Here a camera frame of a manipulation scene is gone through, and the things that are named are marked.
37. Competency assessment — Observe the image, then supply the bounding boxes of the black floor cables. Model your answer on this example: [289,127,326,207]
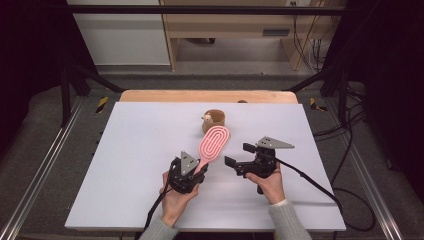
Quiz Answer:
[313,83,368,188]

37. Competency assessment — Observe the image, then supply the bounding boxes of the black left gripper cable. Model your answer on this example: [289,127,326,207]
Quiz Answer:
[134,185,175,240]

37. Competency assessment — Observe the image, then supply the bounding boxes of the white cabinet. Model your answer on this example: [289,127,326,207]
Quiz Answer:
[66,0,171,66]

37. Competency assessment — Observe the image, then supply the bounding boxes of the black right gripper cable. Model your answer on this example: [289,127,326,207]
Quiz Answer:
[275,157,377,233]

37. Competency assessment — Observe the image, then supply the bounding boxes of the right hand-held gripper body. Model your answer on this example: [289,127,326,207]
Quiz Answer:
[234,135,296,179]

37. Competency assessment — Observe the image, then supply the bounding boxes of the person's right hand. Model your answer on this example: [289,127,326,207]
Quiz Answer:
[245,163,286,205]

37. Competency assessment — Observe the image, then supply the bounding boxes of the wooden desk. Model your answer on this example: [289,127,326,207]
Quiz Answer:
[159,0,348,72]

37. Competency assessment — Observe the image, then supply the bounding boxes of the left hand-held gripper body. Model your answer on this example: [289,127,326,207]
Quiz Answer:
[167,150,206,195]

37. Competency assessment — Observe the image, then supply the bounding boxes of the black horizontal bar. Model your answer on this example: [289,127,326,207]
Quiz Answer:
[66,4,348,16]

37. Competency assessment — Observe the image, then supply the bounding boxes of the person's left hand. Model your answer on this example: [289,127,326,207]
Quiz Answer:
[159,171,201,229]

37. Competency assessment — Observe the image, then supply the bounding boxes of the aluminium rail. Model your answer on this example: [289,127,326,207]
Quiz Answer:
[0,96,85,240]
[324,99,405,240]

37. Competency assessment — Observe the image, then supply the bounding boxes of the hanging cable bundle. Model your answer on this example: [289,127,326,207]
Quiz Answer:
[291,0,334,73]

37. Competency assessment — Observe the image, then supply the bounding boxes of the black metal stand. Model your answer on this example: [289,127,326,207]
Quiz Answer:
[59,63,125,128]
[285,64,350,128]

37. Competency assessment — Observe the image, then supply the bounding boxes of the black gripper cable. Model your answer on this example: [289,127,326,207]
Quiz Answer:
[275,157,377,233]
[134,185,175,240]

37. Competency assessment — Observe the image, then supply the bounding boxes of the pink hairbrush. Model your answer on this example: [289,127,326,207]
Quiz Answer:
[194,125,231,176]

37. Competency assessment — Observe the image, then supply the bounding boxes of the yellow black tape strip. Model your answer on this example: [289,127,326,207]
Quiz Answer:
[309,97,329,113]
[95,96,110,114]

